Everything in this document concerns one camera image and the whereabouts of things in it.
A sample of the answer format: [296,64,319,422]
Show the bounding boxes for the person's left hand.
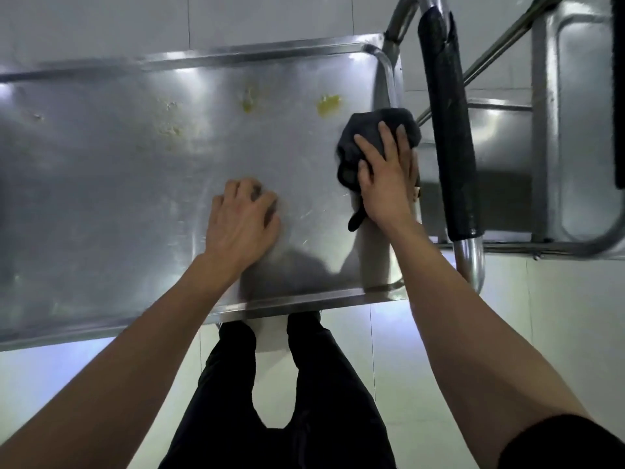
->
[204,178,283,284]

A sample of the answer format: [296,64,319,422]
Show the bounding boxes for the person's right hand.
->
[354,121,421,231]

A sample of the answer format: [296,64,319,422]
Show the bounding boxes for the grey and yellow cleaning cloth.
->
[335,107,423,233]

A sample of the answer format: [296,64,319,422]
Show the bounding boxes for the stainless steel service cart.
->
[0,33,409,352]

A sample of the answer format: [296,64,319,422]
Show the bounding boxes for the person's right forearm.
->
[390,221,592,469]

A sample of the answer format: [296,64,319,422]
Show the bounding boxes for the person's left forearm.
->
[0,256,245,469]

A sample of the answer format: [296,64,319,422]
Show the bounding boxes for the black trousers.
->
[158,312,397,469]

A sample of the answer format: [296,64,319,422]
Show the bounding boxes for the black shirt sleeve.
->
[497,414,625,469]

